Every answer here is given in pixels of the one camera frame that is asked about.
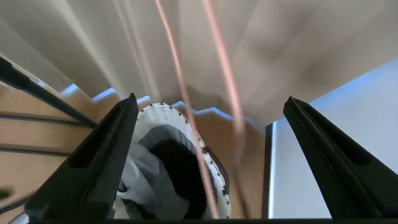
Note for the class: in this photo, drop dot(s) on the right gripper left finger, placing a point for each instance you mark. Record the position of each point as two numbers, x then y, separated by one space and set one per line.
77 193

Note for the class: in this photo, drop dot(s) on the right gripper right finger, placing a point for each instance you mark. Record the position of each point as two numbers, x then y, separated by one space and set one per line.
351 193

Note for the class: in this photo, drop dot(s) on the white laundry basket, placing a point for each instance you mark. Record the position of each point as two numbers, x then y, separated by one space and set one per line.
161 115

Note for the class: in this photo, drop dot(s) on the beige curtain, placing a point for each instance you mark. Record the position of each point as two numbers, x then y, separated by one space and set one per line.
295 46

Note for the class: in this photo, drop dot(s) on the pale grey garment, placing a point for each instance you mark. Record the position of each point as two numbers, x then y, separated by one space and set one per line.
140 180

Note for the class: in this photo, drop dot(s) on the black clothes rack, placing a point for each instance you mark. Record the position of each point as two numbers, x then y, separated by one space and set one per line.
46 95

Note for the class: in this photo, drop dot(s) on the pink clothes hanger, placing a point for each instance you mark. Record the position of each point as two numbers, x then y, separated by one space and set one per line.
199 155

